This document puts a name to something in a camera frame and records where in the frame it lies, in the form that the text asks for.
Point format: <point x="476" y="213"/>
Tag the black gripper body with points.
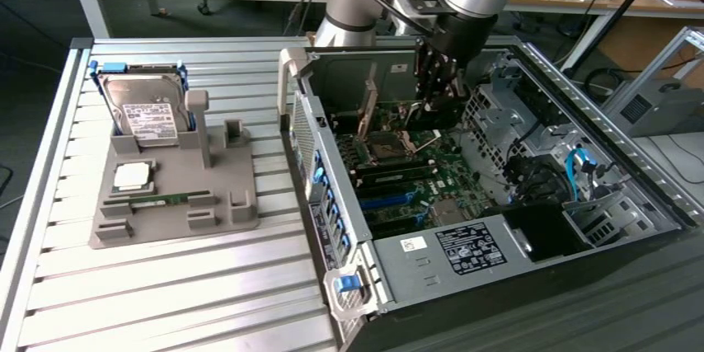
<point x="461" y="36"/>

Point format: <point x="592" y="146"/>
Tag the black Nvidia graphics card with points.
<point x="384" y="115"/>

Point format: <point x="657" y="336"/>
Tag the silver metal drive cage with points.
<point x="492" y="119"/>

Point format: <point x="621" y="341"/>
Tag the metal socket cover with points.
<point x="420" y="139"/>

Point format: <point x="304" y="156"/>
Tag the black RAM slot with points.
<point x="393" y="169"/>
<point x="396" y="180"/>
<point x="346" y="121"/>

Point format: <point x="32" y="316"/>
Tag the CPU socket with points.
<point x="384" y="148"/>

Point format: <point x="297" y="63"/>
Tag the green motherboard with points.
<point x="456" y="175"/>

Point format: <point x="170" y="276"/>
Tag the open grey PC case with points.
<point x="305" y="133"/>

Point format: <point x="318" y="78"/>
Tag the black stand pole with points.
<point x="616" y="18"/>

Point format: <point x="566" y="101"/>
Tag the grey chipset heat sink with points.
<point x="449" y="212"/>

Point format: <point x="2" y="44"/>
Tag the grey computer tower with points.
<point x="665" y="113"/>

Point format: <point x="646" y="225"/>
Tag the silver disk bay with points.
<point x="601" y="224"/>

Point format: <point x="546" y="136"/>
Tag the grey power supply unit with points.
<point x="422" y="273"/>

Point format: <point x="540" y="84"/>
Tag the blue case latch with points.
<point x="346" y="284"/>

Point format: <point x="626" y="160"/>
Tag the hard disk in blue caddy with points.
<point x="142" y="100"/>

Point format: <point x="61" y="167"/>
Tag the green RAM stick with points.
<point x="158" y="200"/>

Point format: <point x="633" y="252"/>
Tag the silver CPU chip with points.
<point x="132" y="175"/>

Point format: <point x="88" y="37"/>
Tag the grey plastic parts rack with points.
<point x="164" y="220"/>

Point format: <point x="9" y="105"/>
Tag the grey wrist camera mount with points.
<point x="412" y="7"/>

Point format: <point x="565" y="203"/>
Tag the aluminium profile frame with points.
<point x="693" y="34"/>

